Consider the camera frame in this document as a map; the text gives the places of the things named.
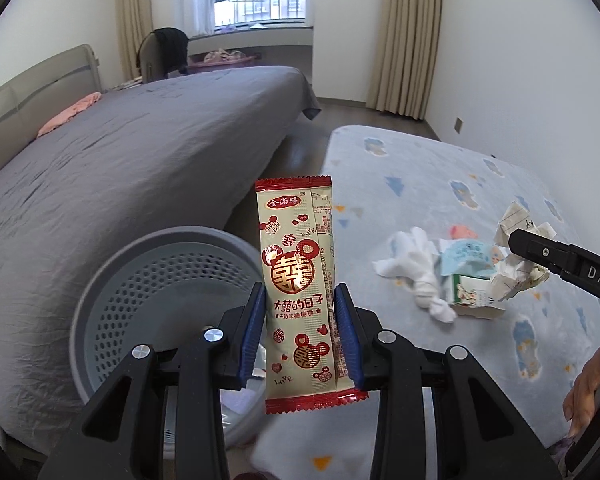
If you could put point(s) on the pink basin with clothes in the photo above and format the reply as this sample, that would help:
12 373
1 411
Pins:
220 57

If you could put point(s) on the pink and white wrapper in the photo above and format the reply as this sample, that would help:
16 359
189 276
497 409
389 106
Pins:
462 231

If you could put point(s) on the wall socket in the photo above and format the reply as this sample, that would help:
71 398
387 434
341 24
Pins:
457 125

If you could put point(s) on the person's right hand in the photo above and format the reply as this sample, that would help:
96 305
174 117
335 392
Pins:
582 390

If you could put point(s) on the white window desk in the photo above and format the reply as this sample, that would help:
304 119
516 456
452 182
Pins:
285 50

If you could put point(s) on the grey perforated plastic basket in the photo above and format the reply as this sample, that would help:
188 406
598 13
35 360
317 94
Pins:
180 245

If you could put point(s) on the beige curtain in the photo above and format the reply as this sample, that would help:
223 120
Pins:
405 35
135 20

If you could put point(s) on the white milk carton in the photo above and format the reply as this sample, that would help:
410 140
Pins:
472 295

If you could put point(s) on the red and cream snack packet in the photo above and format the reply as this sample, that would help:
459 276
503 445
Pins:
295 270

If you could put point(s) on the light blue printed blanket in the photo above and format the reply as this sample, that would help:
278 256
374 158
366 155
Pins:
430 170

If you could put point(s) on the wooden chair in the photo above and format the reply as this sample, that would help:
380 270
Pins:
147 60

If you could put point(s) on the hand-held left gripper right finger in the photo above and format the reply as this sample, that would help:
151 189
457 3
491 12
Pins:
347 340

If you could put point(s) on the light blue wipes packet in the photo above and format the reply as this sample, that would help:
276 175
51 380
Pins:
467 255

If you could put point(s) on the white paper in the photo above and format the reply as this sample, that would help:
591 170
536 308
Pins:
517 280

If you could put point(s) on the white tissue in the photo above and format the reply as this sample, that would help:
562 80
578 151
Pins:
420 270

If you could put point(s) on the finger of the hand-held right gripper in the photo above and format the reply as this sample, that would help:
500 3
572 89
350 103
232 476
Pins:
540 250

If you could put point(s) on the beige padded headboard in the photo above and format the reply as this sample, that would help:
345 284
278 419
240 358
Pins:
25 100

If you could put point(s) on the grey bed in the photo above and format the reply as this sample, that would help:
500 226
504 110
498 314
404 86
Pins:
130 160

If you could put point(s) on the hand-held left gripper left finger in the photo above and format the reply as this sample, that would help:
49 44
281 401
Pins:
247 330

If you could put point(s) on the dark clothes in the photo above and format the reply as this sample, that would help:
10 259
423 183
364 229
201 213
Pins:
172 50

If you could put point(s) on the pink cloth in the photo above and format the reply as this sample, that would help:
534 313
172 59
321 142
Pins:
70 112

